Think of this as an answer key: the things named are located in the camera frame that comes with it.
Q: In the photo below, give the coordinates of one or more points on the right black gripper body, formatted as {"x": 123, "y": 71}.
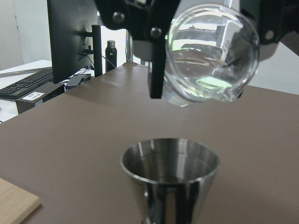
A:
{"x": 198, "y": 3}

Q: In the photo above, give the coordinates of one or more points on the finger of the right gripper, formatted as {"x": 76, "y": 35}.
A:
{"x": 148, "y": 22}
{"x": 273, "y": 19}

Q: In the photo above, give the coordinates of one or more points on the small clear glass beaker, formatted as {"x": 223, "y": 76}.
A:
{"x": 209, "y": 57}

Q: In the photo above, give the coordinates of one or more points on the steel jigger measuring cup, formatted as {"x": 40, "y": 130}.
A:
{"x": 170, "y": 178}

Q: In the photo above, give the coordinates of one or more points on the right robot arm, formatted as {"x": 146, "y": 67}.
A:
{"x": 208, "y": 51}

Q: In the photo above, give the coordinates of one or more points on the black water bottle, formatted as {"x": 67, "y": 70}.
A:
{"x": 111, "y": 55}

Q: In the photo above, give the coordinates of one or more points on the black monitor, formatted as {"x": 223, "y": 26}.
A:
{"x": 75, "y": 37}

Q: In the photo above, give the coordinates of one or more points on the black box with label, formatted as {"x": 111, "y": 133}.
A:
{"x": 38, "y": 96}

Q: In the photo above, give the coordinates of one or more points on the black keyboard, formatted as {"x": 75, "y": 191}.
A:
{"x": 27, "y": 84}

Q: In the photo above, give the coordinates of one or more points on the wooden cutting board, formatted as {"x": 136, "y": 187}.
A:
{"x": 15, "y": 203}

